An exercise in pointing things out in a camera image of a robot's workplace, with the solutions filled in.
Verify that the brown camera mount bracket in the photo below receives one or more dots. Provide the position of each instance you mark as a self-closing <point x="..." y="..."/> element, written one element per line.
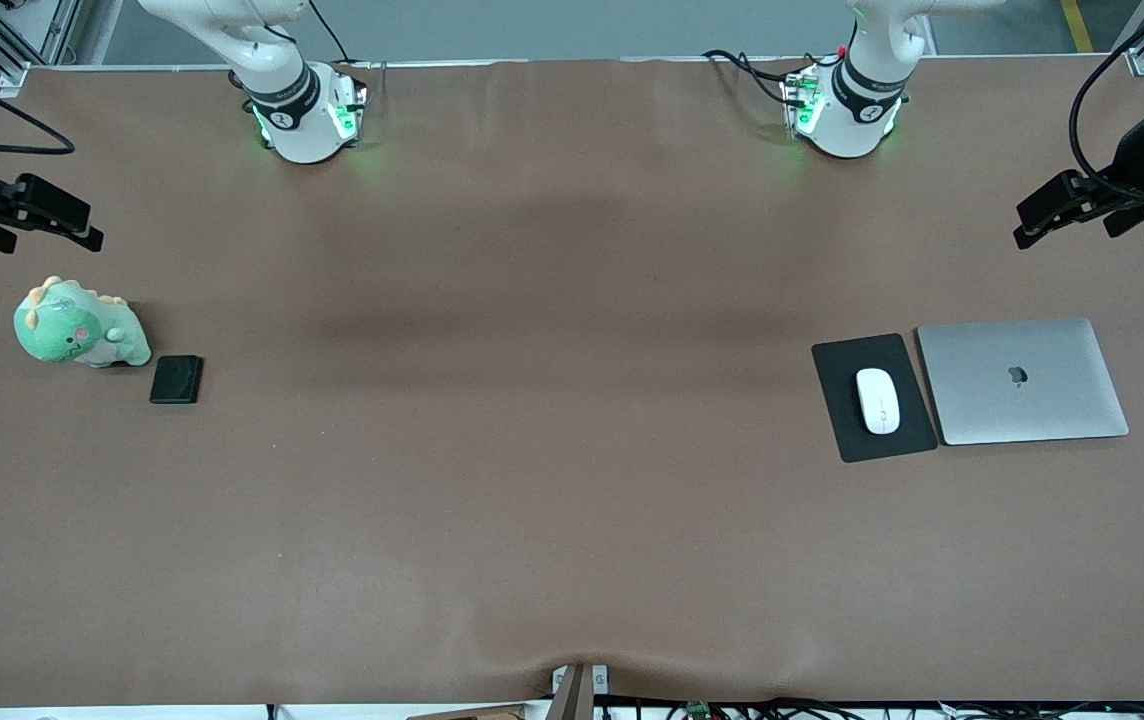
<point x="577" y="695"/>

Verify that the silver laptop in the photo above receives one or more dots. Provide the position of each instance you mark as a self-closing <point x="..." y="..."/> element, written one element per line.
<point x="1022" y="380"/>

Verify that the black mouse pad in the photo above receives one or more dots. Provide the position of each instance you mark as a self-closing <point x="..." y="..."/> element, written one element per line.
<point x="832" y="380"/>

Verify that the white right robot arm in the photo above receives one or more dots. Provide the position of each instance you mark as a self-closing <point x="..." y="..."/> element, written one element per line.
<point x="292" y="120"/>

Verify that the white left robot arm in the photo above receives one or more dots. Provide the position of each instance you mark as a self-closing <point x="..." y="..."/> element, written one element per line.
<point x="847" y="130"/>

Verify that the white computer mouse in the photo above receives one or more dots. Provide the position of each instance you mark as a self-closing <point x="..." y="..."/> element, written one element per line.
<point x="877" y="400"/>

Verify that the brown table cover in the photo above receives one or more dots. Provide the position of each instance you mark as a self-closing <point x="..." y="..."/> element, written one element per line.
<point x="572" y="550"/>

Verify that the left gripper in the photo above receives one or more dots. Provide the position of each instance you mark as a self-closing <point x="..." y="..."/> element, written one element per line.
<point x="1135" y="160"/>

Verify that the green dinosaur plush toy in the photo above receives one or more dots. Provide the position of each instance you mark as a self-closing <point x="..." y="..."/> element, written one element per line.
<point x="72" y="330"/>

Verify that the black phone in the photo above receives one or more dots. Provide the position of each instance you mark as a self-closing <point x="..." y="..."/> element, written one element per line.
<point x="176" y="380"/>

